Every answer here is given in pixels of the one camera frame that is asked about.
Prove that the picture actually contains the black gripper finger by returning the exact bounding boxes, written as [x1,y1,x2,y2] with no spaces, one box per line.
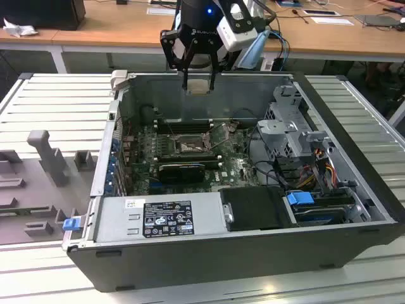
[159,29,197,90]
[207,37,221,93]

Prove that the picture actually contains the square silver CPU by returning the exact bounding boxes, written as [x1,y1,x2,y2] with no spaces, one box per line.
[185,78,212,95]

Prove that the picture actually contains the thin metal locking lever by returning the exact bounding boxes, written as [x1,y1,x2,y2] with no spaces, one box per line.
[204,122,219,151]
[166,122,178,143]

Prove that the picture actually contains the CPU socket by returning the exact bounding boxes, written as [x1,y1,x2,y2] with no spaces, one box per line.
[170,133,215,155]

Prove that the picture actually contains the pale blue teach pendant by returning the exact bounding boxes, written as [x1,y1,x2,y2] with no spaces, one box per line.
[237,30,271,70]

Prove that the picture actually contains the wooden desk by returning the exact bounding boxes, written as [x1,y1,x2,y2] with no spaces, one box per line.
[0,0,88,51]
[52,0,405,63]

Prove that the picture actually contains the grey case latch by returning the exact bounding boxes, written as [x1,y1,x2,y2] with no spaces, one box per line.
[110,70,129,92]

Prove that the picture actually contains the grey metal disk bay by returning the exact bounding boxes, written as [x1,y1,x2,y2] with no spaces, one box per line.
[256,84,338,161]

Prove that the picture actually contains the black RAM stick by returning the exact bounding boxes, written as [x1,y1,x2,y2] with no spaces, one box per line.
[156,151,220,168]

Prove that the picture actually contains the green motherboard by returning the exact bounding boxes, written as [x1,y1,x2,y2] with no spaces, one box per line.
[126,122,265,196]

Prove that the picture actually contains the black graphics card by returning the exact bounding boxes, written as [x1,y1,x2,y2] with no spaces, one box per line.
[158,163,206,184]

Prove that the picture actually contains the white paper sheet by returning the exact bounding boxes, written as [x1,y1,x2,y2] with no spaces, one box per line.
[309,15,354,26]

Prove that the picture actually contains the black box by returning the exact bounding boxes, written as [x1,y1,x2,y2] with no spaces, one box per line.
[0,0,86,32]

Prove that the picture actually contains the crumpled white paper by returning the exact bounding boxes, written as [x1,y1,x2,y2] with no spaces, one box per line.
[3,17,39,38]

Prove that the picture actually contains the black plastic shroud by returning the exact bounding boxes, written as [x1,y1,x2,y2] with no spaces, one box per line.
[219,186,294,232]

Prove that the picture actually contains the seated person's legs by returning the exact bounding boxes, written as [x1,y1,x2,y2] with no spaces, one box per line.
[365,61,395,89]

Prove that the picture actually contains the hard disk in blue carrier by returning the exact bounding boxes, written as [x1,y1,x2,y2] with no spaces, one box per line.
[286,189,349,227]

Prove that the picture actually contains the dark grey pad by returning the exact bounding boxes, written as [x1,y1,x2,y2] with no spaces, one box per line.
[354,14,400,29]

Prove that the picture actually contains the grey power supply unit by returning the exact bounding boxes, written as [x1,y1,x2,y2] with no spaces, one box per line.
[93,192,228,243]

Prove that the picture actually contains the grey parts rack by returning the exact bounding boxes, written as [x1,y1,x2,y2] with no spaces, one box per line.
[0,129,97,246]

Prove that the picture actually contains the black open PC case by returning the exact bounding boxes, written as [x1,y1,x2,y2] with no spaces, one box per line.
[61,70,401,294]

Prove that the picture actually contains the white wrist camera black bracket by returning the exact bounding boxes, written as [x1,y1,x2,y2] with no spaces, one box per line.
[216,3,259,53]

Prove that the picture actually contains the blue cable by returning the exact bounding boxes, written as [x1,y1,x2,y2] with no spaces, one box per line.
[268,30,289,71]

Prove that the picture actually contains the yellow red black wire bundle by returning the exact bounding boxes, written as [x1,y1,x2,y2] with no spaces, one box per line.
[297,151,337,188]

